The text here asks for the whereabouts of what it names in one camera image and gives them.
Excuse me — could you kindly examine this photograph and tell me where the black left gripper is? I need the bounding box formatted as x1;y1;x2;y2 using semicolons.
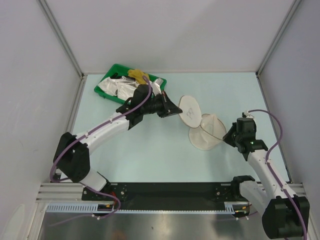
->
141;90;182;118

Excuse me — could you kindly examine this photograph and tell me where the beige mesh laundry bag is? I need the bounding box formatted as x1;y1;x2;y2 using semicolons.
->
178;95;227;151

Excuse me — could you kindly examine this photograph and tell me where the yellow bra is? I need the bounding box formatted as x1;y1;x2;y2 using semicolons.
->
127;69;150;85

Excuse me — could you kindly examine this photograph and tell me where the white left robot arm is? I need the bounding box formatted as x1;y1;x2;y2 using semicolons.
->
53;84;183;200

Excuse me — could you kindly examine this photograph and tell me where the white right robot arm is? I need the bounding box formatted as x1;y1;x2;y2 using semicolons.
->
223;116;310;239

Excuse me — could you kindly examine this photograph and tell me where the white bra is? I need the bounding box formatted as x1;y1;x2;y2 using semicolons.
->
97;77;139;100

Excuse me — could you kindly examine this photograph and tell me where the black item in tray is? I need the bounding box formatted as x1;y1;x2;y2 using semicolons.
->
110;72;136;82

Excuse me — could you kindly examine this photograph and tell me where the green plastic tray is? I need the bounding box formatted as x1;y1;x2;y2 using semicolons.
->
94;63;167;104

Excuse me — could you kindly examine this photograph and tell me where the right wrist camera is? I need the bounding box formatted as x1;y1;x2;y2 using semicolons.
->
242;111;255;120

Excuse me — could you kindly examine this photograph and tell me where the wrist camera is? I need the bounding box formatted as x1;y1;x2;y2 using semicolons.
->
151;77;164;96
242;111;255;120

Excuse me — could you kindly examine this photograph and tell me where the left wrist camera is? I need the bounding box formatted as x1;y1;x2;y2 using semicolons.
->
151;77;164;96

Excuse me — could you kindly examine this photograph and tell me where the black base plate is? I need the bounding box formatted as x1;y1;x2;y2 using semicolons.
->
82;181;253;212

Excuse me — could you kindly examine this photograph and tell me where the white slotted cable duct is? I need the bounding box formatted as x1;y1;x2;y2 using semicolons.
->
45;202;250;215

